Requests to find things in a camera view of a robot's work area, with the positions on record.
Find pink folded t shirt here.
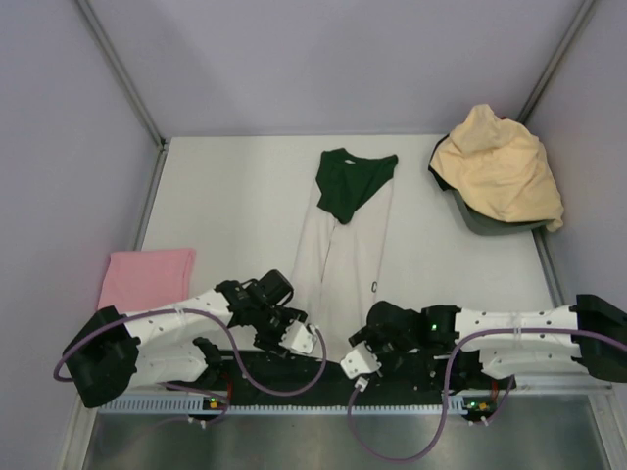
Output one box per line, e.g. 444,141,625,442
98,248,196,312

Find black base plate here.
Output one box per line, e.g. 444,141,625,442
177,352,509,406

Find white and green t shirt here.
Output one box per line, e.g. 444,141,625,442
291,148,399,356

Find dark grey bin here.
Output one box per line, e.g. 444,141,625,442
448,189,550,236

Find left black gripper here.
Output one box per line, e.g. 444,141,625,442
252,303,307,357

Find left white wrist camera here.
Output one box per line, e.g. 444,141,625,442
279,321,318,355

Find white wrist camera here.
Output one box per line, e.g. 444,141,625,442
279,321,318,355
339,342,382,392

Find left corner aluminium post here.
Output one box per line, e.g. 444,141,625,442
73,0,166,149

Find beige t shirt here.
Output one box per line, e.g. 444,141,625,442
428,104,564,232

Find grey slotted cable duct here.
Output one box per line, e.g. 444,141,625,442
99,394,442,416

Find corner aluminium post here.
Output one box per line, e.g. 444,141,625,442
516,0,600,124
73,0,166,149

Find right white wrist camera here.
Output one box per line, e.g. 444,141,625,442
339,342,382,392

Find right corner aluminium post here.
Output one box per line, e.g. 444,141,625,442
516,0,600,124

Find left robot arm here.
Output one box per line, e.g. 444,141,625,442
64,269,317,408

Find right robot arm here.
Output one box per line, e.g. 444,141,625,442
340,294,626,388

